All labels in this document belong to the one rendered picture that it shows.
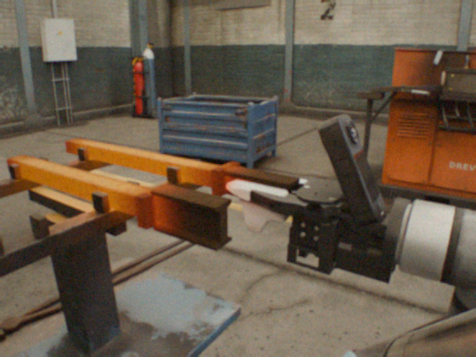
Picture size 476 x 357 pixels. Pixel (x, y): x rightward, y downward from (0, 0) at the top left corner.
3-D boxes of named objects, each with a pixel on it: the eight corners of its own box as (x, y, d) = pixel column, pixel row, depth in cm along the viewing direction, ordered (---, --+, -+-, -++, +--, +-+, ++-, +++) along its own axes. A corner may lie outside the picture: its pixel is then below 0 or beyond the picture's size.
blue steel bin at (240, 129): (278, 156, 441) (280, 96, 418) (251, 174, 373) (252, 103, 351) (195, 146, 491) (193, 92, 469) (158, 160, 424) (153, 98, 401)
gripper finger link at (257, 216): (215, 227, 45) (283, 246, 41) (214, 182, 43) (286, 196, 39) (229, 218, 48) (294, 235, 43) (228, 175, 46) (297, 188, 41)
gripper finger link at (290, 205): (243, 206, 40) (320, 223, 36) (243, 193, 40) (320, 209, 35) (263, 193, 44) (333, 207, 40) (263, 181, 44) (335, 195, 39)
